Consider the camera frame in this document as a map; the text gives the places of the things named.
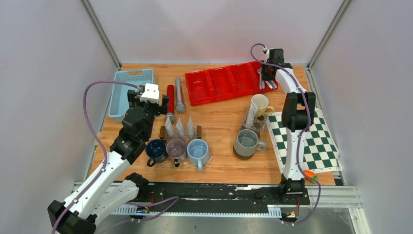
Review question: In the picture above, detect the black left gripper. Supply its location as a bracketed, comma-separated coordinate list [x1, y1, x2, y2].
[127, 90, 168, 139]

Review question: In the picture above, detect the grey toothpaste tube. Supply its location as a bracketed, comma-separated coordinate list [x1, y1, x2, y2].
[176, 118, 185, 137]

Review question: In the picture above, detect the dark blue mug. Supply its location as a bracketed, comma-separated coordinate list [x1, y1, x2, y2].
[145, 139, 168, 167]

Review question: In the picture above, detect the cream yellow mug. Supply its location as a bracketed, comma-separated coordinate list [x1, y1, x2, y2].
[251, 94, 275, 117]

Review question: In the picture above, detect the purple grey mug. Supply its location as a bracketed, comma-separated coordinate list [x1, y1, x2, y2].
[166, 138, 187, 167]

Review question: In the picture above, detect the clear textured plastic sheet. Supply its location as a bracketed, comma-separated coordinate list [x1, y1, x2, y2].
[239, 108, 268, 138]

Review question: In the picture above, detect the light blue mug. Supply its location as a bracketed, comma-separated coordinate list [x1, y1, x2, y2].
[187, 139, 211, 172]

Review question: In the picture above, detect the grey green mug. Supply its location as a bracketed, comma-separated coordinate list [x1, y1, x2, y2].
[233, 129, 267, 160]

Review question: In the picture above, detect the white toothbrush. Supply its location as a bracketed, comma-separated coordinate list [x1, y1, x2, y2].
[257, 69, 265, 90]

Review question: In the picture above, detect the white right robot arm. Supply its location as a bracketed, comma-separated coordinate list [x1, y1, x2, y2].
[261, 48, 316, 204]

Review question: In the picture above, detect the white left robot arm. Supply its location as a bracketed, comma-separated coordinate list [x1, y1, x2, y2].
[47, 88, 169, 234]

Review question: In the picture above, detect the brown oval wooden tray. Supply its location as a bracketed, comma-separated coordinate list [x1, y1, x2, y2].
[233, 108, 268, 160]

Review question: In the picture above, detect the red glitter microphone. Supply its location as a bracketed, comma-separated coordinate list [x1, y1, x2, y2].
[165, 85, 175, 123]

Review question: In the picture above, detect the light blue plastic basket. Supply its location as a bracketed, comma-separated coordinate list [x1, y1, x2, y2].
[108, 69, 154, 123]

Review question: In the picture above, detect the silver microphone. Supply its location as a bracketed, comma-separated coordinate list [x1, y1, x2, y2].
[175, 77, 186, 114]

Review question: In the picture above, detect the red bin with clear sheet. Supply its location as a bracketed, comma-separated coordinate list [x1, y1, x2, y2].
[207, 67, 234, 102]

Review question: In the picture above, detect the green white chessboard mat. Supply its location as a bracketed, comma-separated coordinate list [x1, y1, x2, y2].
[266, 108, 342, 173]

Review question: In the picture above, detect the orange green tape roll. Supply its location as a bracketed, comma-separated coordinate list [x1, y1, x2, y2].
[303, 170, 318, 184]

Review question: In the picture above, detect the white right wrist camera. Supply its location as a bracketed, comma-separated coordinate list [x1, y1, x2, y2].
[263, 48, 270, 63]

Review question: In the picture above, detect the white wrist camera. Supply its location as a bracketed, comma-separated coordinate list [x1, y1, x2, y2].
[139, 83, 160, 104]
[263, 48, 270, 63]

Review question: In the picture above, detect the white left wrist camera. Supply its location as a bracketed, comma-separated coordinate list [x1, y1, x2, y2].
[139, 83, 160, 104]

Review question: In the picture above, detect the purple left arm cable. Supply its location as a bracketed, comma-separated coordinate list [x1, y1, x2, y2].
[51, 80, 180, 234]

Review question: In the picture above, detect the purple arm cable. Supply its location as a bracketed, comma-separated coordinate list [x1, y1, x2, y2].
[51, 80, 180, 234]
[250, 43, 322, 226]

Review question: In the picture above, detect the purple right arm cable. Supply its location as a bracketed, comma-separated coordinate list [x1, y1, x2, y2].
[250, 43, 322, 226]

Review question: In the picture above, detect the aluminium corner frame post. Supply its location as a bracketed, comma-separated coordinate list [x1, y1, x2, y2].
[307, 0, 353, 70]

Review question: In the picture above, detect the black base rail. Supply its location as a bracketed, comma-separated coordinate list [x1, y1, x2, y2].
[132, 182, 310, 214]

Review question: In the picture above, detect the left aluminium frame post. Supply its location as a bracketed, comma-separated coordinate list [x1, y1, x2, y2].
[80, 0, 122, 71]

